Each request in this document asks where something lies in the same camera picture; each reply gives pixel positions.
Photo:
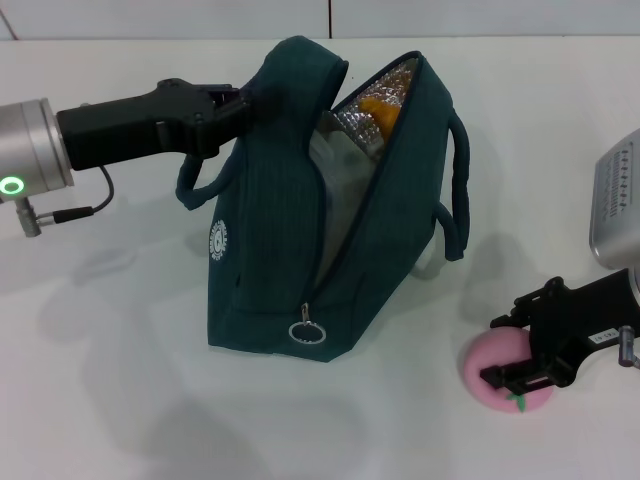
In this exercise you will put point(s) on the yellow banana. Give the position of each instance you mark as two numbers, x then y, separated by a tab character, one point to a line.
382	112

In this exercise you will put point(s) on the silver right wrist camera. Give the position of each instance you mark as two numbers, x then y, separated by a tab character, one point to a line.
617	200

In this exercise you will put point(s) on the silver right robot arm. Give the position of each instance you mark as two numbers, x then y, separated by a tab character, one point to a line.
626	345

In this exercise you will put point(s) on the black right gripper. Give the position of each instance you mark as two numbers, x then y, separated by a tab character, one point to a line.
580	315

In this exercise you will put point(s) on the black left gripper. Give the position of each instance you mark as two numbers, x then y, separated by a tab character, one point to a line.
130	130

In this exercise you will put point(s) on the dark teal fabric lunch bag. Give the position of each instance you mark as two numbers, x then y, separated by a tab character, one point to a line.
270	225

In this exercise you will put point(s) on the pink toy peach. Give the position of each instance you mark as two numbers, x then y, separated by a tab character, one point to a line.
500	350

